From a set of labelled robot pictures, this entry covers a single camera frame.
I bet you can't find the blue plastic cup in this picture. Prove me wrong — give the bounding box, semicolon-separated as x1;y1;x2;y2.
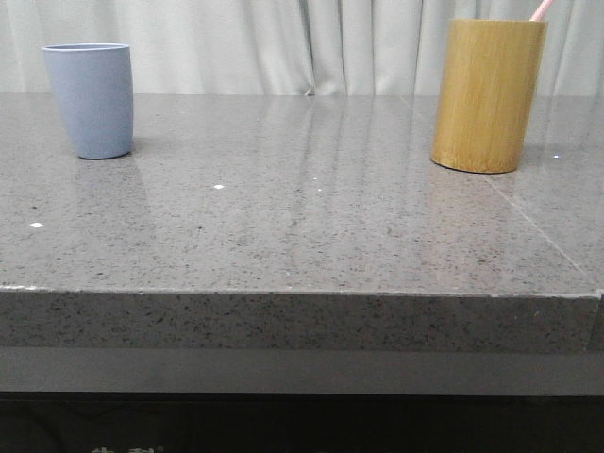
42;43;134;159

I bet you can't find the white curtain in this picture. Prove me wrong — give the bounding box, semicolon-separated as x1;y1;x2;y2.
0;0;604;97

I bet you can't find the bamboo cylindrical holder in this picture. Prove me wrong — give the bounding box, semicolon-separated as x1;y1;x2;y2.
430;19;547;174

